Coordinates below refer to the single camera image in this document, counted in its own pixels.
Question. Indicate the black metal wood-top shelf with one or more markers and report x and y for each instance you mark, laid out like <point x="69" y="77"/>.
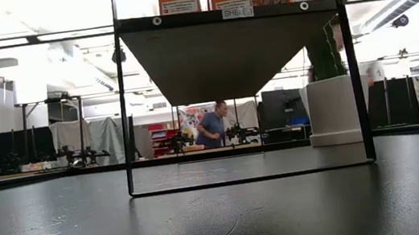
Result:
<point x="226" y="58"/>

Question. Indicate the dark background monitor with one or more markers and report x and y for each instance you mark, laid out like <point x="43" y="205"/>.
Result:
<point x="277" y="104"/>

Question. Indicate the white hexagonal plant pot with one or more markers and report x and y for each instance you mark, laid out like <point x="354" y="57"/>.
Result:
<point x="332" y="113"/>

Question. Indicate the person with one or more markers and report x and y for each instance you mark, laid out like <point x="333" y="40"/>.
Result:
<point x="211" y="129"/>

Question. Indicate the grey draped cloth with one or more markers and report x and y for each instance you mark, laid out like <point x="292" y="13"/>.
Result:
<point x="247" y="112"/>
<point x="111" y="138"/>
<point x="67" y="134"/>

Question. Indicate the white shelf label sticker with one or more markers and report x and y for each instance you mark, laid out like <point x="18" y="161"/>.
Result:
<point x="237" y="12"/>

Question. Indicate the black metal background stand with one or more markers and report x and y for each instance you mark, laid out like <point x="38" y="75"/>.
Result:
<point x="49" y="101"/>

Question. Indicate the black partition panel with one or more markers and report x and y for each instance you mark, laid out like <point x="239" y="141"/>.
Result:
<point x="398" y="101"/>
<point x="2" y="146"/>

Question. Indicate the red storage rack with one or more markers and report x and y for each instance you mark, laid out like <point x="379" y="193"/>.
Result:
<point x="161" y="140"/>

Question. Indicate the black background robot arm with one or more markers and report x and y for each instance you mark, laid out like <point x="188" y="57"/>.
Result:
<point x="176" y="142"/>
<point x="240" y="133"/>
<point x="84" y="155"/>

